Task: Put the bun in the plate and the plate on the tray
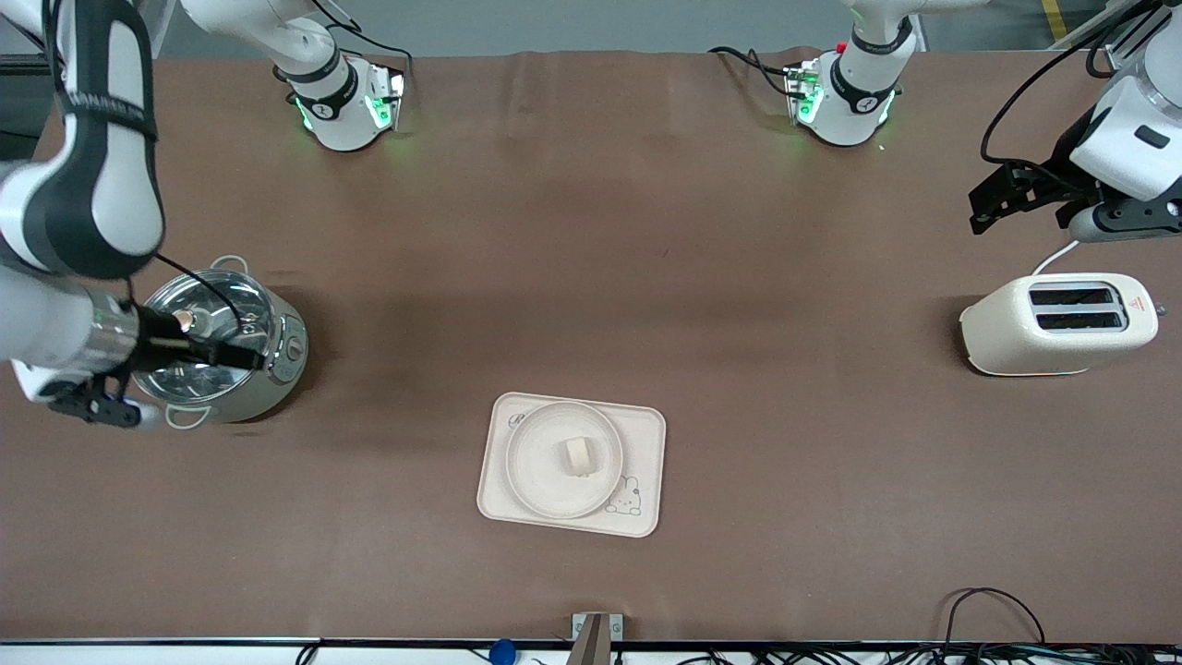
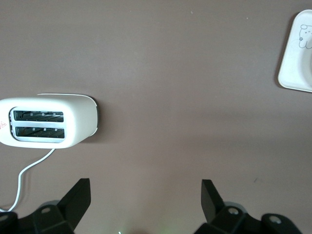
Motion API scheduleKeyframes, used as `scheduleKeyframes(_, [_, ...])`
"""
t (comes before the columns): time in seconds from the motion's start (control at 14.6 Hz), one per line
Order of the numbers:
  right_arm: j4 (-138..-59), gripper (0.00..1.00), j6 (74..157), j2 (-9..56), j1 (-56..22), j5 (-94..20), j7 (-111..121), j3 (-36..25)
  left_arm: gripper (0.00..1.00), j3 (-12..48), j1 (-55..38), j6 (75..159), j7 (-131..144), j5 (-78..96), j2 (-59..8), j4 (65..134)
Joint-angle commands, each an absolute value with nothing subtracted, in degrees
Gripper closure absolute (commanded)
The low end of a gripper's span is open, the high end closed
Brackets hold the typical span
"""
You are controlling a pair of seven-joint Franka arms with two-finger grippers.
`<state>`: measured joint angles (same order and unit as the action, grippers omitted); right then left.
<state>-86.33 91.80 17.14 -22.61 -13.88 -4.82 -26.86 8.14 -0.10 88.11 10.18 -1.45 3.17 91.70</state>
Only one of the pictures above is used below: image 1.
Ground round cream plate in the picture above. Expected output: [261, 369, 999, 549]
[505, 401, 624, 520]

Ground cream rabbit print tray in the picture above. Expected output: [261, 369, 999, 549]
[476, 393, 668, 538]

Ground glass pot lid copper knob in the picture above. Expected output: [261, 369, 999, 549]
[129, 270, 281, 405]

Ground cream two-slot toaster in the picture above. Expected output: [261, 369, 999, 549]
[959, 272, 1160, 377]

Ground brown table cover mat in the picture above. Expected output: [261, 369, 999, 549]
[0, 51, 1182, 645]

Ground steel electric pot grey handles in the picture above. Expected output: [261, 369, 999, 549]
[127, 256, 310, 430]

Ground white toaster power cable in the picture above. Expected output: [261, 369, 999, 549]
[1032, 240, 1081, 276]

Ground black left arm cable sleeve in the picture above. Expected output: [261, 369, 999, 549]
[979, 0, 1164, 172]

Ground black arm cable sleeve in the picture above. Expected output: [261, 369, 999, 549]
[42, 0, 248, 335]
[979, 0, 1164, 172]

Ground black right arm cable sleeve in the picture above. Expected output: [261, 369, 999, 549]
[42, 0, 248, 335]

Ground black floor cable bundle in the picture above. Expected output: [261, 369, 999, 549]
[646, 587, 1182, 665]

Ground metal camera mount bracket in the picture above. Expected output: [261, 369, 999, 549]
[571, 612, 624, 665]

